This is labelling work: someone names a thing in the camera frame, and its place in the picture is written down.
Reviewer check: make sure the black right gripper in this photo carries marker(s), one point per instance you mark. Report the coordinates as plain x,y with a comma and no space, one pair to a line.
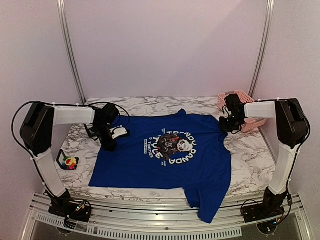
225,125

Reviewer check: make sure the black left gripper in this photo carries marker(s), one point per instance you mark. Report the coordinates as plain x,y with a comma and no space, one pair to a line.
107,146

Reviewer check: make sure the blue printed t-shirt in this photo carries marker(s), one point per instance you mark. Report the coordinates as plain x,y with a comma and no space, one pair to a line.
180,150

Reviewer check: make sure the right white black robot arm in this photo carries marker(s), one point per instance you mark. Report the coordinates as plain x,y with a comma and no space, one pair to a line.
292,127

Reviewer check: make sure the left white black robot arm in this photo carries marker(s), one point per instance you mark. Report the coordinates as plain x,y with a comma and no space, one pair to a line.
37,134

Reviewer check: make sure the black box with silver brooch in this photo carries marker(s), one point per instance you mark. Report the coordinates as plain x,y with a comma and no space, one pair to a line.
91,132

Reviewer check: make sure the black box with flower brooch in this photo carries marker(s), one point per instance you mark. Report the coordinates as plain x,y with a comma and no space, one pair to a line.
61,155

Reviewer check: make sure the pink perforated plastic basket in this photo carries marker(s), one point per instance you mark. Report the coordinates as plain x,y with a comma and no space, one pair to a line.
236,100

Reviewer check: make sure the right aluminium corner post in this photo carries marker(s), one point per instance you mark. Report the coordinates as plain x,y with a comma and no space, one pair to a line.
263,46

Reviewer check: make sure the aluminium corner post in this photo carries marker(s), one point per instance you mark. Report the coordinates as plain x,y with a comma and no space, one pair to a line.
263,46
69,49

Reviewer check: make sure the aluminium front rail frame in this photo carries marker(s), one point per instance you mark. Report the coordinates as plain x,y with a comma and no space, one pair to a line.
165,219

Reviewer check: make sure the left aluminium corner post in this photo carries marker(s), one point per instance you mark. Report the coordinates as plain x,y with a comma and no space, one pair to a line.
69,49

